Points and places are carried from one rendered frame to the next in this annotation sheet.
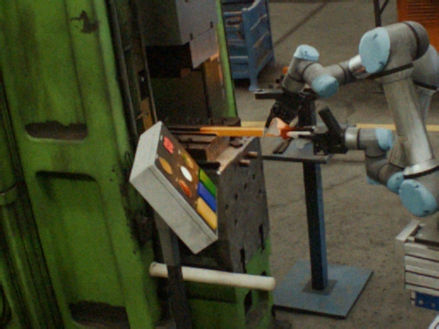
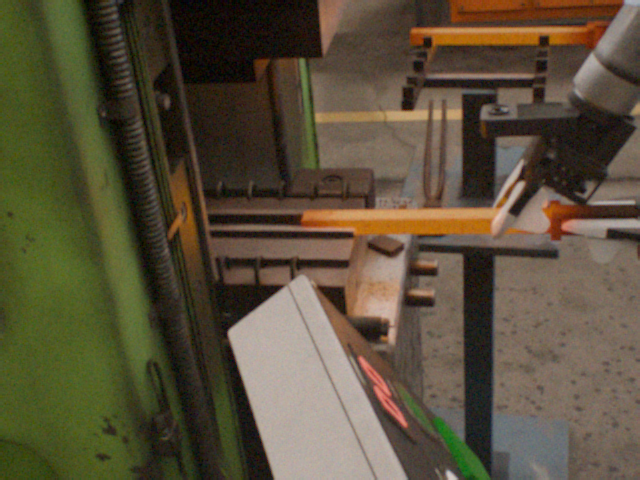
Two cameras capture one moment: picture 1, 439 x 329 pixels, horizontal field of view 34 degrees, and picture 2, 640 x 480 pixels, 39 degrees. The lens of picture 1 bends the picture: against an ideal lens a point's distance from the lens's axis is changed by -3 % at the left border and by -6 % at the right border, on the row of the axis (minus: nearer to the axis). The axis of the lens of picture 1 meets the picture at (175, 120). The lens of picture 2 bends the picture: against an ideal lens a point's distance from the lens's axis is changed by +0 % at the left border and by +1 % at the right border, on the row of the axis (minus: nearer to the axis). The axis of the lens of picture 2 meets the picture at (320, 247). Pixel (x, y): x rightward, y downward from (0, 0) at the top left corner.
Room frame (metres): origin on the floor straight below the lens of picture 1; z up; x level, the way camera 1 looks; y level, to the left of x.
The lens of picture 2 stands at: (1.52, 0.22, 1.60)
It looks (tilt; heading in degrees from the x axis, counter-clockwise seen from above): 31 degrees down; 342
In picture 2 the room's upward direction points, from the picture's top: 6 degrees counter-clockwise
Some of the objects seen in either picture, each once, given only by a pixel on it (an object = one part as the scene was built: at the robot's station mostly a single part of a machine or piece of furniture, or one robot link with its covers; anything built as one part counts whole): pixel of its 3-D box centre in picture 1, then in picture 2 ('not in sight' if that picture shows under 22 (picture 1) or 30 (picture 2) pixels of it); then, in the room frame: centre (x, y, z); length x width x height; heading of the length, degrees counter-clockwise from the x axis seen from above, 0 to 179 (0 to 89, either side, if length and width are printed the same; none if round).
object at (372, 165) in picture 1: (378, 168); not in sight; (2.18, -0.65, 0.89); 0.11 x 0.08 x 0.11; 12
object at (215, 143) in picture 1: (166, 141); (204, 255); (2.57, 0.04, 0.96); 0.42 x 0.20 x 0.09; 60
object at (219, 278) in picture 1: (213, 277); not in sight; (2.12, -0.04, 0.62); 0.44 x 0.05 x 0.05; 60
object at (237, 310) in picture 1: (197, 296); not in sight; (2.62, 0.03, 0.23); 0.55 x 0.37 x 0.47; 60
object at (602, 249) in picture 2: (299, 140); (601, 242); (2.31, -0.41, 0.98); 0.09 x 0.03 x 0.06; 63
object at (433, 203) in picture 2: (297, 126); (435, 158); (3.01, -0.53, 0.77); 0.60 x 0.04 x 0.01; 152
